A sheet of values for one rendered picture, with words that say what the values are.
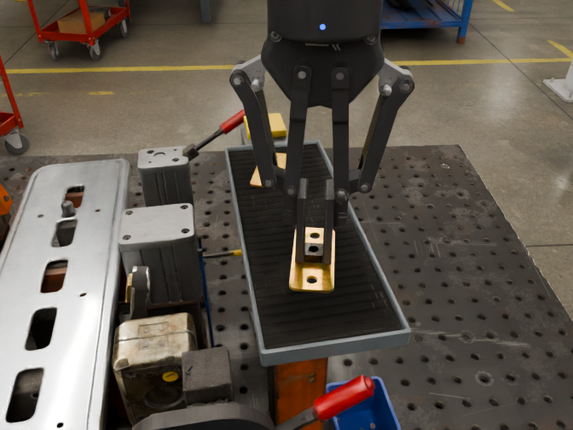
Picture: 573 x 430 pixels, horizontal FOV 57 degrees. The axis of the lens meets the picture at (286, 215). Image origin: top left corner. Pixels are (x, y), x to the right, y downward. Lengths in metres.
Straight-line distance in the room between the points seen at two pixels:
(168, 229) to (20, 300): 0.25
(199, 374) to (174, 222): 0.24
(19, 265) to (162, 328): 0.34
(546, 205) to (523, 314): 1.73
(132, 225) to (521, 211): 2.33
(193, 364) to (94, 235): 0.40
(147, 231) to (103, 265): 0.16
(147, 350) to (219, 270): 0.65
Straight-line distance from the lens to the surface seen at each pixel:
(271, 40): 0.37
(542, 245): 2.65
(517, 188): 3.00
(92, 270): 0.84
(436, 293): 1.22
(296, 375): 0.75
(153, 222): 0.72
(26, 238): 0.94
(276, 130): 0.81
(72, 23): 4.61
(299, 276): 0.46
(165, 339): 0.61
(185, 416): 0.42
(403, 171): 1.61
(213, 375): 0.55
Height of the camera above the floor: 1.54
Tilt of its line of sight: 37 degrees down
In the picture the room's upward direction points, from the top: straight up
